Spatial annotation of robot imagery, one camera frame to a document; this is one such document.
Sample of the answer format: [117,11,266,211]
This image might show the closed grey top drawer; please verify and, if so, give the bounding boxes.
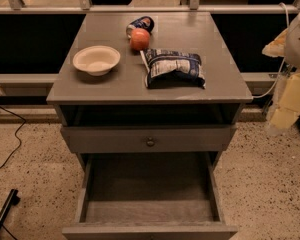
[61,125,236,154]

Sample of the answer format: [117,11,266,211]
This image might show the blue soda can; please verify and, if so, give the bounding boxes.
[126,16,154,38]

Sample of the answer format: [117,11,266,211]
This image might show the blue white chip bag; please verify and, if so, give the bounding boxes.
[140,48,206,88]

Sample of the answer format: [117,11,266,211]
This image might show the white paper bowl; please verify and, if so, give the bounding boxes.
[72,46,121,76]

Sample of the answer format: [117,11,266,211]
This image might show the white hanging cable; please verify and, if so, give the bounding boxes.
[251,2,291,100]

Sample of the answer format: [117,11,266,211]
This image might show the black bar on floor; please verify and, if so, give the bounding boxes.
[0,189,20,230]

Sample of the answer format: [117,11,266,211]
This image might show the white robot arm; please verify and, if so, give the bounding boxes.
[262,12,300,130]

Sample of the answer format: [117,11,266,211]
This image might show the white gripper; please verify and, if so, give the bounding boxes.
[262,30,300,129]

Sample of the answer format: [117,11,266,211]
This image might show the open grey middle drawer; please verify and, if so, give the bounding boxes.
[62,153,238,240]

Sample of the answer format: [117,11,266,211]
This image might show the grey wooden drawer cabinet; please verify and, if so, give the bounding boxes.
[45,11,254,170]

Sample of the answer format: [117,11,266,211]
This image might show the red apple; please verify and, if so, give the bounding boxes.
[130,28,150,51]

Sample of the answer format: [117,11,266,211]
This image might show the black floor cable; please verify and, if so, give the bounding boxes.
[0,103,27,170]

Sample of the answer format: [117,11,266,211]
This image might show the round metal drawer knob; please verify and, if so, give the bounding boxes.
[146,137,155,147]

